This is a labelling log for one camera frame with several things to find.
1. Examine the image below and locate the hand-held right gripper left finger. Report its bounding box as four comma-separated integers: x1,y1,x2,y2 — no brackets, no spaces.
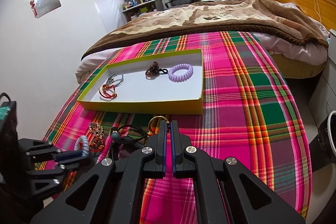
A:
30,120,171,224

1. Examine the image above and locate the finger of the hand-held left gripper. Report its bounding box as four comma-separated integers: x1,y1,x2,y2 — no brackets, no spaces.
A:
18,138,88,163
26,161,90,195

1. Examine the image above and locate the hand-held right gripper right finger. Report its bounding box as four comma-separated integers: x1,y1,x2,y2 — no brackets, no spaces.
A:
171,121,306,224

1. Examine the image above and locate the light blue spiral hair tie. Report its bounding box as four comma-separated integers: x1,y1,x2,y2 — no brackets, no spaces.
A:
75,135,88,159

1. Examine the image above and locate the gold ring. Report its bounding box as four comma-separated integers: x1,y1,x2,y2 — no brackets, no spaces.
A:
148,116,168,134

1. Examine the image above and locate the yellow cardboard box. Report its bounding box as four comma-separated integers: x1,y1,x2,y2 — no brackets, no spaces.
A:
77,49,204,115

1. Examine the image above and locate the red cord beaded bracelet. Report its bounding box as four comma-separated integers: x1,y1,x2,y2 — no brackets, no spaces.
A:
98,84,118,101

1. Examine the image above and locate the purple spiral hair tie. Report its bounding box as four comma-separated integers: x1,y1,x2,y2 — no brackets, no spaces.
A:
168,64,194,82

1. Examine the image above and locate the brown beaded hair tie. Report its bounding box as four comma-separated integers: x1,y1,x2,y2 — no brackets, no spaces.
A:
146,61,168,79

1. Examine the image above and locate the grey elastic hair tie bundle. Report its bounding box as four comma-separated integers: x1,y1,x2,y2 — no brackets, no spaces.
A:
106,71,124,88

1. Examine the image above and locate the black band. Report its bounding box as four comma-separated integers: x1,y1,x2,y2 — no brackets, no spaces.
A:
113,132,158,159

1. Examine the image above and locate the pink green plaid cloth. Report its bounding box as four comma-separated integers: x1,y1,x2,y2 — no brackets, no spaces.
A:
42,31,313,224

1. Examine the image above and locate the brown patterned blanket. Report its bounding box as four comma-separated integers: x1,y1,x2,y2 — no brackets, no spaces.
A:
81,0,328,60

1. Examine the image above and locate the cluttered desk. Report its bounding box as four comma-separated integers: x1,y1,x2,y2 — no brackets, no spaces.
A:
122,0,163,23

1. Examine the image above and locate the black waste bin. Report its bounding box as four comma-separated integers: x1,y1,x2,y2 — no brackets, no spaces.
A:
316,111,336,169

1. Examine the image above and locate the bed with pale sheet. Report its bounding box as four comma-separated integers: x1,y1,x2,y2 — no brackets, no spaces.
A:
76,0,331,83

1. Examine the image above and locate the red knotted cord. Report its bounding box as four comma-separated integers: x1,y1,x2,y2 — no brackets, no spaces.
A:
91,139,107,153

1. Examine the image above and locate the gold charm bead bracelet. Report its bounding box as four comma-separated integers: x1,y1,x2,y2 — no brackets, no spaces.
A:
89,122,105,140

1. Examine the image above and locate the teal bead black hair tie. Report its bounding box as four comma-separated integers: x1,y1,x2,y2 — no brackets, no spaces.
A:
110,124,146,142

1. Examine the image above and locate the reflective wall sheet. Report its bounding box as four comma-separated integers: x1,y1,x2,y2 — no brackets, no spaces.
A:
29,0,62,19

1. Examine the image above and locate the translucent wall sheet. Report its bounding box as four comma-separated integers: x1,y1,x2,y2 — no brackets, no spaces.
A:
86,0,126,33

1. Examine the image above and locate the orange charging cable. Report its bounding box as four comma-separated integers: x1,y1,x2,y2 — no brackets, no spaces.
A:
312,0,324,23

